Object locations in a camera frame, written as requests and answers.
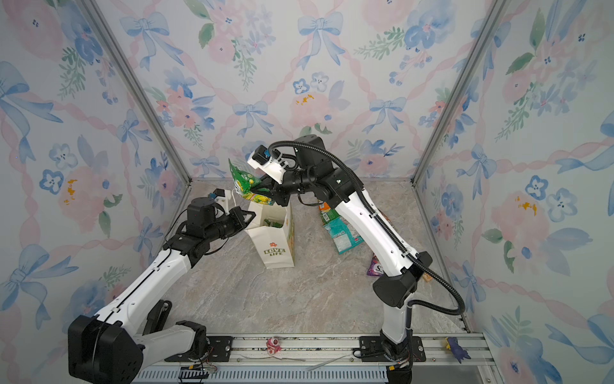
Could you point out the orange snack pack back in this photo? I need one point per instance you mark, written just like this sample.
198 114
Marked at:
325 207

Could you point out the purple snack pack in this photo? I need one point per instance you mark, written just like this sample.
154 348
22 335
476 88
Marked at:
375 269

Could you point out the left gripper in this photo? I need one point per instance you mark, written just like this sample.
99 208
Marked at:
238 214

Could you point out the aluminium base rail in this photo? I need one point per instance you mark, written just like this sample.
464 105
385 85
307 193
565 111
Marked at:
329 358

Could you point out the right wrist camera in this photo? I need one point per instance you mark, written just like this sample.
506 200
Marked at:
272 162

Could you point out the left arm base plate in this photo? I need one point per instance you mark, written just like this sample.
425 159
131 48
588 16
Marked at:
216 349

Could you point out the white paper bag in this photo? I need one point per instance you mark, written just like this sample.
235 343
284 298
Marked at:
274 246

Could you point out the pink toy figure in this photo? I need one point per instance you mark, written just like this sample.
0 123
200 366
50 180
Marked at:
273 346

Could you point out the green snack pack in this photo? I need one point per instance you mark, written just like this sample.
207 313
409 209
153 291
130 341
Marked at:
328 215
250 187
273 223

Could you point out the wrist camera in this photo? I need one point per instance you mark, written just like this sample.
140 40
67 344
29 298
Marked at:
272 162
221 197

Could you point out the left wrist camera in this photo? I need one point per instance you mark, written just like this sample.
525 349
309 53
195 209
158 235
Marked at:
221 197

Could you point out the purple toy figure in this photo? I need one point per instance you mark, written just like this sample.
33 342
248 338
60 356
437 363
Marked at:
458 352

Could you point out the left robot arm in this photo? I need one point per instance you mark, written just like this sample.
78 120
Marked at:
107 348

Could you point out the teal snack pack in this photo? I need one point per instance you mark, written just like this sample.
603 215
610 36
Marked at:
343 235

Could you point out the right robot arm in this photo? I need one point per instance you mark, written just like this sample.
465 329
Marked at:
399 281

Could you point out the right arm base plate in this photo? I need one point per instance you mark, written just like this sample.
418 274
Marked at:
378 349

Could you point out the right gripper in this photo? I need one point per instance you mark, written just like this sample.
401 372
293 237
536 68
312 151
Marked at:
278 197

